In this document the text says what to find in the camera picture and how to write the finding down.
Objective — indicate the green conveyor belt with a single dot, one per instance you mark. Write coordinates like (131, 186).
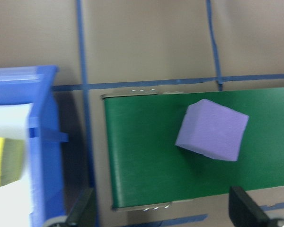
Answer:
(144, 153)

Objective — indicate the blue plastic storage bin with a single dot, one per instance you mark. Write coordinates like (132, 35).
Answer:
(45, 142)

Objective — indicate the yellow foam block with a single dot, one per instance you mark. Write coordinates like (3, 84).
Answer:
(4, 160)

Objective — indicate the purple foam block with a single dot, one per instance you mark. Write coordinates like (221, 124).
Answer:
(210, 132)

